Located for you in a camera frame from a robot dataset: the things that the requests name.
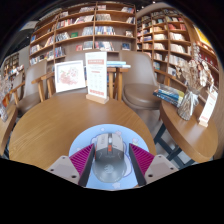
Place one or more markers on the round light blue mouse pad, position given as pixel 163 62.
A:
pixel 80 140

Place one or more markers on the white sign on wooden stand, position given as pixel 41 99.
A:
pixel 96 76

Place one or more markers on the glass vase with pale flowers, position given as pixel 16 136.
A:
pixel 186 106

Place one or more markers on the small distant wooden bookshelf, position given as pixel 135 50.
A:
pixel 11 61

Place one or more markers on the brown padded wooden armchair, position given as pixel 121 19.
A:
pixel 74 56
pixel 140 96
pixel 33 83

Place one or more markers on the wide wooden bookshelf with books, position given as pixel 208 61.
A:
pixel 83 23

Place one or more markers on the light blue book stack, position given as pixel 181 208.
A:
pixel 118 64

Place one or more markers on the curved wooden bookshelf with books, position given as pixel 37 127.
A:
pixel 166 40

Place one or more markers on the white hanging ceiling panel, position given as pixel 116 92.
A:
pixel 28 26

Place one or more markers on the stack of dark books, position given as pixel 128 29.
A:
pixel 168 95

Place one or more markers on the grey computer mouse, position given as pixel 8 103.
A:
pixel 110 166

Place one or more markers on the white framed floral picture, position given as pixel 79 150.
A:
pixel 70 76

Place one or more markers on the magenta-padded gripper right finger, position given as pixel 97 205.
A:
pixel 143 161

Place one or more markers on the small white table sign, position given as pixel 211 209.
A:
pixel 208 108

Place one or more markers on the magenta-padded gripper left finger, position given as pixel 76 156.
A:
pixel 80 161

